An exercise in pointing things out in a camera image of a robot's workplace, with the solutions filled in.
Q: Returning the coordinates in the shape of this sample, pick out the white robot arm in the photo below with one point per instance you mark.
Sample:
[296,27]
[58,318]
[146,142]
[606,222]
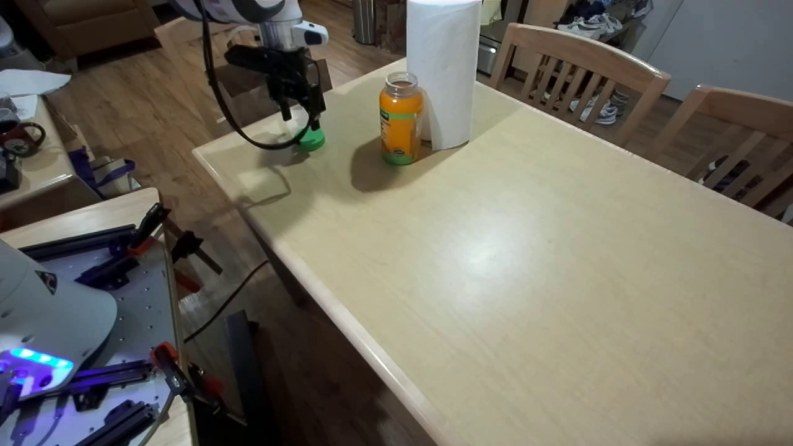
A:
[263,20]

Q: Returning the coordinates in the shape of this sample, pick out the white paper towel roll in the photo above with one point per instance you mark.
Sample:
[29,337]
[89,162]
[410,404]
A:
[442,52]

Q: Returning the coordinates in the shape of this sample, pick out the green round lid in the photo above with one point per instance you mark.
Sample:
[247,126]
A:
[311,139]

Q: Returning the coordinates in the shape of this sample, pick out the wooden chair far right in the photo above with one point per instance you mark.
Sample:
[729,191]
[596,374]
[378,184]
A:
[742,142]

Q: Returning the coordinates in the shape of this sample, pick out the orange juice glass jar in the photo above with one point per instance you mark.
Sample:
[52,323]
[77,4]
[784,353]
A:
[400,116]

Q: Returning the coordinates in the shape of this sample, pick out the wooden chair near left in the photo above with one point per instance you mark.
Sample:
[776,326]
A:
[577,79]

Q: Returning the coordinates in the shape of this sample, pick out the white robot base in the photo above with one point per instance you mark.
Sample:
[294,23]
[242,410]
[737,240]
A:
[51,326]

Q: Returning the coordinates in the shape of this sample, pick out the wooden chair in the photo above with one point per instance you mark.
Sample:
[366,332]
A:
[577,79]
[742,142]

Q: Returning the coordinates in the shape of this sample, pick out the side table with clamps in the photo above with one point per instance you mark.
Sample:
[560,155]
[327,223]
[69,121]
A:
[131,390]

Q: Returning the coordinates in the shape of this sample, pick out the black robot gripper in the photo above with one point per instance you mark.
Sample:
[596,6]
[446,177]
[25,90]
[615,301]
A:
[288,74]

